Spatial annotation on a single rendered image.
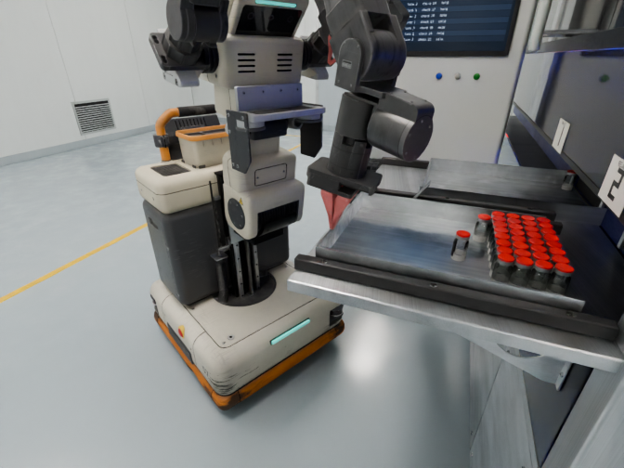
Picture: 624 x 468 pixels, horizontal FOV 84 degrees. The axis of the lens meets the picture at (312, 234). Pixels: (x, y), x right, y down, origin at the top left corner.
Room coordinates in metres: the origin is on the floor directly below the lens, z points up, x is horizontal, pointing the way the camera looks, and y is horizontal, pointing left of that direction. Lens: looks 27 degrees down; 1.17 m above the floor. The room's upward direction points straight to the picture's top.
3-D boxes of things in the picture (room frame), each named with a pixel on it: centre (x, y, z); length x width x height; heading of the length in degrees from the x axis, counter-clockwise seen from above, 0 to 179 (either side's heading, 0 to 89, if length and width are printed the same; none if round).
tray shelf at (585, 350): (0.65, -0.32, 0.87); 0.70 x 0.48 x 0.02; 158
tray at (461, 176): (0.78, -0.45, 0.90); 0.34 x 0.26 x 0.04; 68
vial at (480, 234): (0.53, -0.29, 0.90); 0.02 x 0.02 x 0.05
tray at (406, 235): (0.51, -0.21, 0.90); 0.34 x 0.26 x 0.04; 68
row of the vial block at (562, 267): (0.45, -0.36, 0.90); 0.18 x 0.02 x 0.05; 158
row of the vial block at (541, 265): (0.46, -0.33, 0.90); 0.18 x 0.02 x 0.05; 158
